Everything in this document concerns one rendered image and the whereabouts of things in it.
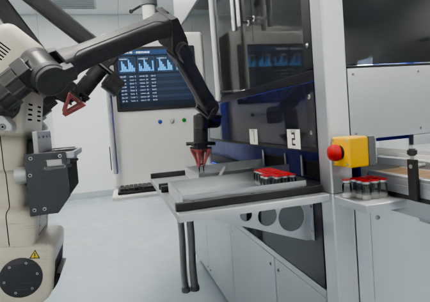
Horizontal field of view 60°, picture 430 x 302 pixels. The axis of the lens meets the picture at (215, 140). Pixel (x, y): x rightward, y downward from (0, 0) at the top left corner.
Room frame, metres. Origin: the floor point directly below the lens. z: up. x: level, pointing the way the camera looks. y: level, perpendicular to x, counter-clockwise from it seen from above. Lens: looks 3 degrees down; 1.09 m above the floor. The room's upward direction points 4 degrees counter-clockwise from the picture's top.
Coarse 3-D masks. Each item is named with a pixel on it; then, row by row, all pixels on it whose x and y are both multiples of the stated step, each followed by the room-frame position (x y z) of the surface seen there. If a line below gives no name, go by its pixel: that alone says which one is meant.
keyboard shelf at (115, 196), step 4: (116, 192) 1.69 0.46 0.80; (148, 192) 1.63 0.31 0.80; (152, 192) 1.62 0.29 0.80; (156, 192) 1.63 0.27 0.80; (116, 196) 1.59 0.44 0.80; (120, 196) 1.59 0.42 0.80; (124, 196) 1.59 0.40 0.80; (128, 196) 1.59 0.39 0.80; (132, 196) 1.60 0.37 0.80; (136, 196) 1.60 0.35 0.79; (140, 196) 1.61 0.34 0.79; (144, 196) 1.61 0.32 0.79; (148, 196) 1.61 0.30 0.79; (116, 200) 1.58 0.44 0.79
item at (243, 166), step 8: (248, 160) 1.60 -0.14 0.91; (256, 160) 1.61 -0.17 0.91; (192, 168) 1.54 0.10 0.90; (208, 168) 1.55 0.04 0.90; (216, 168) 1.56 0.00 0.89; (232, 168) 1.58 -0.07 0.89; (240, 168) 1.59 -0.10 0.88; (248, 168) 1.33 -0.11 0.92; (256, 168) 1.34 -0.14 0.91; (280, 168) 1.36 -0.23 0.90; (288, 168) 1.37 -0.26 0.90; (192, 176) 1.39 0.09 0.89; (200, 176) 1.28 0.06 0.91; (208, 176) 1.29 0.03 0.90
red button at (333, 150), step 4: (328, 148) 0.90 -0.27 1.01; (332, 148) 0.89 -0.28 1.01; (336, 148) 0.88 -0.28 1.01; (340, 148) 0.88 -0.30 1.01; (328, 152) 0.90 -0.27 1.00; (332, 152) 0.88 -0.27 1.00; (336, 152) 0.88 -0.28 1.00; (340, 152) 0.88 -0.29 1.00; (328, 156) 0.90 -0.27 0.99; (332, 156) 0.88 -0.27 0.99; (336, 156) 0.88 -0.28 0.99; (340, 156) 0.88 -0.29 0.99; (332, 160) 0.89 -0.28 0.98; (336, 160) 0.89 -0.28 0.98
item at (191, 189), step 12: (180, 180) 1.18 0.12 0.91; (192, 180) 1.19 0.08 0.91; (204, 180) 1.20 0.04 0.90; (216, 180) 1.21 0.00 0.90; (228, 180) 1.22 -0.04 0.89; (240, 180) 1.23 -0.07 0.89; (252, 180) 1.24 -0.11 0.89; (300, 180) 1.00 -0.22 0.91; (180, 192) 1.15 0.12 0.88; (192, 192) 1.13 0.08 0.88; (204, 192) 1.12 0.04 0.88; (216, 192) 0.94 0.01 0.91; (228, 192) 0.95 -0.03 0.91; (240, 192) 0.96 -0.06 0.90; (252, 192) 0.97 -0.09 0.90
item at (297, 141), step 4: (288, 132) 1.18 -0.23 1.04; (296, 132) 1.12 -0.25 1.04; (288, 136) 1.18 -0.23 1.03; (292, 136) 1.15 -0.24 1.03; (296, 136) 1.12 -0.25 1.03; (288, 140) 1.18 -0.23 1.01; (296, 140) 1.13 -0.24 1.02; (300, 140) 1.10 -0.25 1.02; (288, 144) 1.18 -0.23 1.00; (296, 144) 1.13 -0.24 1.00; (300, 144) 1.10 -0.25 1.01; (296, 148) 1.13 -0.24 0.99; (300, 148) 1.11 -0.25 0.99
